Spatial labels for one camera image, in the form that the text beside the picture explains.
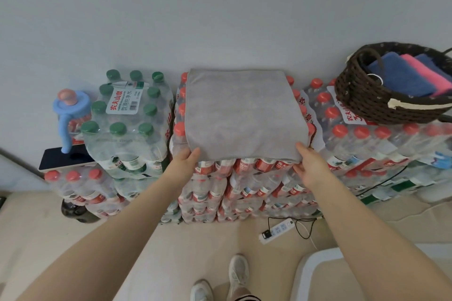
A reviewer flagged person's left hand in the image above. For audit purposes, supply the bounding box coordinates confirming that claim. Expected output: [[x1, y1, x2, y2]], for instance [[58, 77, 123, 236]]
[[166, 147, 201, 192]]

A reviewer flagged person's right hand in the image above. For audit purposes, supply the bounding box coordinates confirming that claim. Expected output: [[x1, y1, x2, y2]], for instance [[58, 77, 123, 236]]
[[293, 142, 336, 190]]

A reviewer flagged brown wicker basket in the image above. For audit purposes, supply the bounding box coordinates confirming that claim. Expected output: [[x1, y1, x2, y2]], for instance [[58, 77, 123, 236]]
[[334, 42, 452, 125]]

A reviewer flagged grey towel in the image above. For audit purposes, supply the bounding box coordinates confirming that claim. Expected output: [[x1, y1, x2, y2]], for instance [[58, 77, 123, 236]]
[[184, 68, 310, 164]]

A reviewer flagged blue towel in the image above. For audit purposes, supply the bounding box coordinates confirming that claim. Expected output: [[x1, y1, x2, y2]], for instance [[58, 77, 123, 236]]
[[367, 52, 437, 97], [415, 54, 452, 83]]

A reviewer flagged pink towel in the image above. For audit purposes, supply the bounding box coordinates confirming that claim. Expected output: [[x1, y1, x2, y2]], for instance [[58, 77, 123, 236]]
[[401, 54, 452, 97]]

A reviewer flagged person's left forearm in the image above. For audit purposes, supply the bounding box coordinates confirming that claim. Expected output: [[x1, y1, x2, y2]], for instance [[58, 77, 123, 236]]
[[17, 174, 184, 301]]

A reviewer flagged person's right forearm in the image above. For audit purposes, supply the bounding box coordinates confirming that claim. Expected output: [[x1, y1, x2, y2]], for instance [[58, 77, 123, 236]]
[[314, 181, 452, 301]]

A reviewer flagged person's left shoe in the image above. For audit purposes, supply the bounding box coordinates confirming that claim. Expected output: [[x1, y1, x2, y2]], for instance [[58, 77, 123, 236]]
[[228, 254, 250, 298]]

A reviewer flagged person's shoe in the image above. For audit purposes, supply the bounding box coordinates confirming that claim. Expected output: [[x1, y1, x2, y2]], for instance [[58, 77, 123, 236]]
[[190, 278, 214, 301], [228, 254, 250, 298]]

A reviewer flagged person's right shoe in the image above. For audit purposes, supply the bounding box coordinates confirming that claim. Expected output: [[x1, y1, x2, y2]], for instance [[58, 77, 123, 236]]
[[190, 278, 214, 301]]

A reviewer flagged stack of bottled water packs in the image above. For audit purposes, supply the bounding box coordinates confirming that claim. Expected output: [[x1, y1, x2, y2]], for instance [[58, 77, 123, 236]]
[[44, 70, 452, 224]]

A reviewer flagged white power strip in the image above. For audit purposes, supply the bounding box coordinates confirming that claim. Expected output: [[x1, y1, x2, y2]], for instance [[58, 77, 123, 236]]
[[258, 219, 296, 245]]

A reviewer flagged black water bottle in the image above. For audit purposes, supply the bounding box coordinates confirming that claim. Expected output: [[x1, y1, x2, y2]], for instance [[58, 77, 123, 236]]
[[60, 199, 101, 224]]

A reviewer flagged black smartphone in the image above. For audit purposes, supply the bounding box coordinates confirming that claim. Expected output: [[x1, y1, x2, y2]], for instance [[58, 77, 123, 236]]
[[38, 143, 98, 173]]

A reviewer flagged clear jug with blue lid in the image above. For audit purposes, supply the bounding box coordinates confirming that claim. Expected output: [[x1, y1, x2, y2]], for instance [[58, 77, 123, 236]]
[[53, 89, 92, 154]]

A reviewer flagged black power cable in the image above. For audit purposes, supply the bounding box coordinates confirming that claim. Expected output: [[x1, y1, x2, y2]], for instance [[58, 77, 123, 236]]
[[267, 166, 409, 240]]

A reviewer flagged white gym frame grey panel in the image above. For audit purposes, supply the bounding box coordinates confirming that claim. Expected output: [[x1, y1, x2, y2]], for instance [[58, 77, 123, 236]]
[[289, 242, 452, 301]]

